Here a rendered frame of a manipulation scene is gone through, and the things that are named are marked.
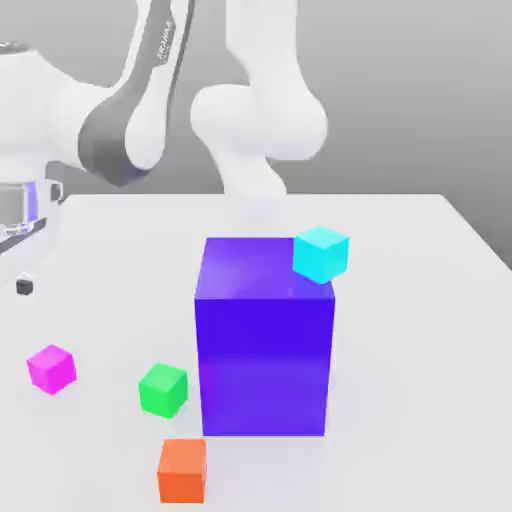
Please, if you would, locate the large purple box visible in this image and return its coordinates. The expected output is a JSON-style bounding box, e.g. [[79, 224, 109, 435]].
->
[[193, 236, 336, 438]]

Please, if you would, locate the small cyan cube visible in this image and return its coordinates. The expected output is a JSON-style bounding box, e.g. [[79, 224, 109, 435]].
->
[[291, 225, 351, 286]]

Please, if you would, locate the small orange cube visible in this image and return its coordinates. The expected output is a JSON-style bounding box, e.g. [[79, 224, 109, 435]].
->
[[156, 438, 208, 505]]

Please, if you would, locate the small magenta cube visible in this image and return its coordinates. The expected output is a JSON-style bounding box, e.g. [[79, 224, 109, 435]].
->
[[25, 343, 78, 396]]

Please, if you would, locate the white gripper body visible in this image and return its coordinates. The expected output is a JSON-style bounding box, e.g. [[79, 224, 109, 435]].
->
[[0, 215, 50, 257]]

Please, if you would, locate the small green cube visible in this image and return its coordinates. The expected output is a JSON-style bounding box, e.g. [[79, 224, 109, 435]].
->
[[137, 362, 190, 420]]

